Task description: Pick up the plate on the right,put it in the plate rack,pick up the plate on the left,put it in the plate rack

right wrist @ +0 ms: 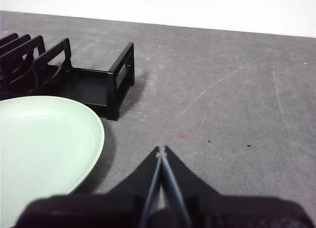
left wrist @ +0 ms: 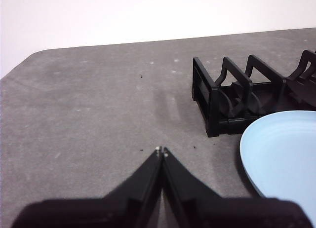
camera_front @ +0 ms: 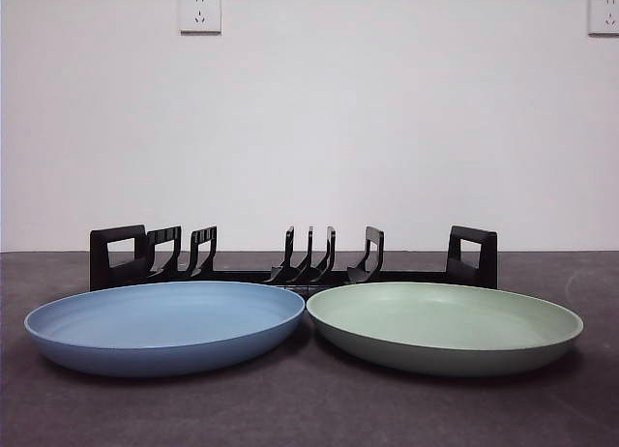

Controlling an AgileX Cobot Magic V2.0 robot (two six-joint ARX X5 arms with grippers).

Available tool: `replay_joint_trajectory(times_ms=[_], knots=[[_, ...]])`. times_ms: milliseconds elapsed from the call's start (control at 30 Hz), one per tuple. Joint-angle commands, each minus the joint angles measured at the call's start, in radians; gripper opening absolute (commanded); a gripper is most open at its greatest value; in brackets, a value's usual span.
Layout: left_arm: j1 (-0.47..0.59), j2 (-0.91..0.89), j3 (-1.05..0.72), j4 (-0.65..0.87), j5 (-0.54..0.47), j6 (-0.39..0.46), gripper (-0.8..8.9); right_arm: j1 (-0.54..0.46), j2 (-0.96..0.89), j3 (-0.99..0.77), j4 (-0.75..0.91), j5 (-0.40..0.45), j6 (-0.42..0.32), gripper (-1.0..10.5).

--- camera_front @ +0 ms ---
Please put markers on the green round plate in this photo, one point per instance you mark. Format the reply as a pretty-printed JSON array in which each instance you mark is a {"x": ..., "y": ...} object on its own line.
[{"x": 445, "y": 340}]

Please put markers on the blue round plate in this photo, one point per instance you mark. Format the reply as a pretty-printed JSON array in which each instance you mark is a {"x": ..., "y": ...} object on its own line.
[{"x": 145, "y": 340}]

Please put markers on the black plastic plate rack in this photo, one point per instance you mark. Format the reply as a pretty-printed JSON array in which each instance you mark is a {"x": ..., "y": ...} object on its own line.
[{"x": 99, "y": 269}]

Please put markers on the white wall socket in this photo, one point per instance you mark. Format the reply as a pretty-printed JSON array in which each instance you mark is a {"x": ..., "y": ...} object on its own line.
[
  {"x": 200, "y": 11},
  {"x": 604, "y": 14}
]

